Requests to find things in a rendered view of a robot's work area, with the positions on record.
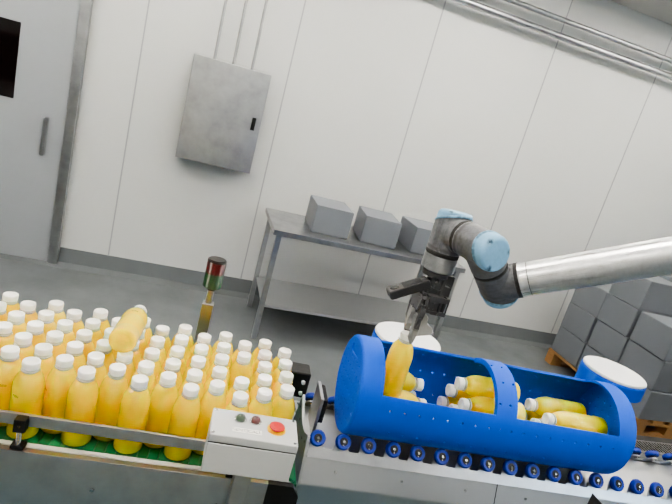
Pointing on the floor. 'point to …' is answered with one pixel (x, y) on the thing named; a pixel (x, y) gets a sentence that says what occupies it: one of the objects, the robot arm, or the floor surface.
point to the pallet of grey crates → (625, 340)
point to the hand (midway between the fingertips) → (406, 335)
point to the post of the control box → (238, 490)
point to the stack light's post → (204, 319)
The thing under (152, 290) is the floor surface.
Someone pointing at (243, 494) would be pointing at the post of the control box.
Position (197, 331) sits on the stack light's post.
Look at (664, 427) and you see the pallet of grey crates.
